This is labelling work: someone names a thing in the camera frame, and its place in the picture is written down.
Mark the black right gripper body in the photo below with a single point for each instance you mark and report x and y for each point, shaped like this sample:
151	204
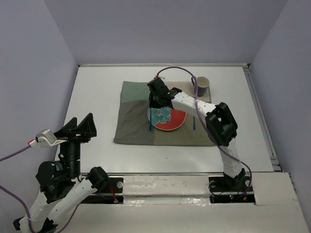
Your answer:
158	97

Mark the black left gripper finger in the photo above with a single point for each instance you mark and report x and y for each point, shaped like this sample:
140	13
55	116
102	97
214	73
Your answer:
66	130
87	127

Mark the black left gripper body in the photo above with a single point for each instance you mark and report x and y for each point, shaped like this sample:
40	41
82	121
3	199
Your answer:
73	139

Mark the red floral plate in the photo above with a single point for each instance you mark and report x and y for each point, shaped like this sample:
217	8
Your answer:
167	119

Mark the blue plastic fork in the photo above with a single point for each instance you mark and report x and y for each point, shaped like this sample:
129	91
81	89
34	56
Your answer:
150	119

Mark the green patchwork cloth placemat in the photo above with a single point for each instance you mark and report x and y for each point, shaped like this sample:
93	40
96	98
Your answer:
133	124

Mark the blue metallic spoon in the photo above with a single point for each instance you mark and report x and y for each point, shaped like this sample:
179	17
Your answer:
194	123

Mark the purple ceramic mug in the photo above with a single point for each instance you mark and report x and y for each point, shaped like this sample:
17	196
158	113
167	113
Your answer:
201	86

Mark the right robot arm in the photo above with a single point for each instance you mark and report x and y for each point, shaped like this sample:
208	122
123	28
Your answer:
216	119

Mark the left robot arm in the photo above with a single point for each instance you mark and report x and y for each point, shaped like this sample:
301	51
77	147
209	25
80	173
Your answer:
59	193

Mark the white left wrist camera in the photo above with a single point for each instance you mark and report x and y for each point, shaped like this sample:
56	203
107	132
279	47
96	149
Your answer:
45	138

